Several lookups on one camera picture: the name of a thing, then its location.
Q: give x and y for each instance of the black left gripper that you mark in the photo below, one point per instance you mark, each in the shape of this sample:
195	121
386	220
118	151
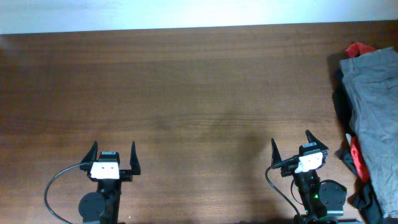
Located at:
126	175

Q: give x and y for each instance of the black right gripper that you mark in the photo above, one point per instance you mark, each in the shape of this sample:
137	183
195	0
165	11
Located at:
324	150

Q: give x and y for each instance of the grey shorts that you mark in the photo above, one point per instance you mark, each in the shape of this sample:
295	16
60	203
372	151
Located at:
371	84

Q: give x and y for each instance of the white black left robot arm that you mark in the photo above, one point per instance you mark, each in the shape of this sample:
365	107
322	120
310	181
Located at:
102	205

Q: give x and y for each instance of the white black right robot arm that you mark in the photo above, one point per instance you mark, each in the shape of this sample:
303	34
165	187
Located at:
322	200

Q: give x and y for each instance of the navy blue garment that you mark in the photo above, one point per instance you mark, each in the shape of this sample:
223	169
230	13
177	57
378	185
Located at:
342	103

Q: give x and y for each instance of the dark green garment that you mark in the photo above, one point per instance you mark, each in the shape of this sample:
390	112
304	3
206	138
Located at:
364	198

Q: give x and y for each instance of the red garment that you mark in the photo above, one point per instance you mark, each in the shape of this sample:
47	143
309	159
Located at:
355	50

